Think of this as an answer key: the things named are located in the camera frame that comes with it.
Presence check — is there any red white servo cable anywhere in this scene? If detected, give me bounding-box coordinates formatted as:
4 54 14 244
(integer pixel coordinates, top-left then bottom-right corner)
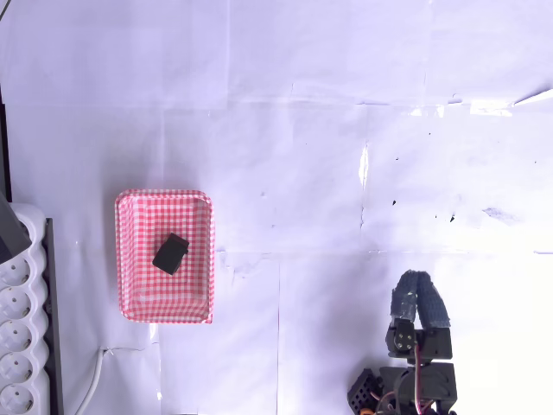
410 342 429 415

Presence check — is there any red checked paper tray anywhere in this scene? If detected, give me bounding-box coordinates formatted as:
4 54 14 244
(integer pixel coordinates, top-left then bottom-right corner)
114 188 217 326

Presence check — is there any dark grey power adaptor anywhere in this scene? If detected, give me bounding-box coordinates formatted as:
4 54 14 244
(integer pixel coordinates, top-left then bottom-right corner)
0 189 34 265

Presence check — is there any white power cable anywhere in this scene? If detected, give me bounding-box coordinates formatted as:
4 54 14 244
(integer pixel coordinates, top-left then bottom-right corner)
73 347 108 415

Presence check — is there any white power strip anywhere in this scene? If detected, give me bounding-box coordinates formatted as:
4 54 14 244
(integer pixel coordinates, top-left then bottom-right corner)
0 201 52 415

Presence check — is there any small black cube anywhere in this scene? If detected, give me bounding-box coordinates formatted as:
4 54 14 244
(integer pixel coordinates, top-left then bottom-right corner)
151 232 191 278

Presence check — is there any black stand under power strip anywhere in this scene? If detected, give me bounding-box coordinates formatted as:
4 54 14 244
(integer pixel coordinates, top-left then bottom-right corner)
42 217 66 415

